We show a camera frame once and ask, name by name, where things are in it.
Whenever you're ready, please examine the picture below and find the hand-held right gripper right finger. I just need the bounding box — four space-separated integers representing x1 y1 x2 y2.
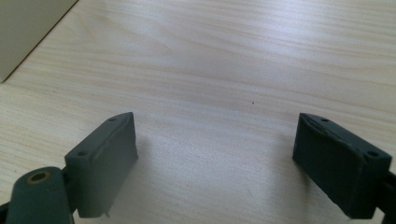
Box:
291 112 393 220

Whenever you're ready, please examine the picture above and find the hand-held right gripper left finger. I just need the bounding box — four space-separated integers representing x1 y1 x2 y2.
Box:
64 111 139 219

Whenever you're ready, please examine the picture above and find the beige box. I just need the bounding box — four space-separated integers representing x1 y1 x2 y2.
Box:
0 0 79 84

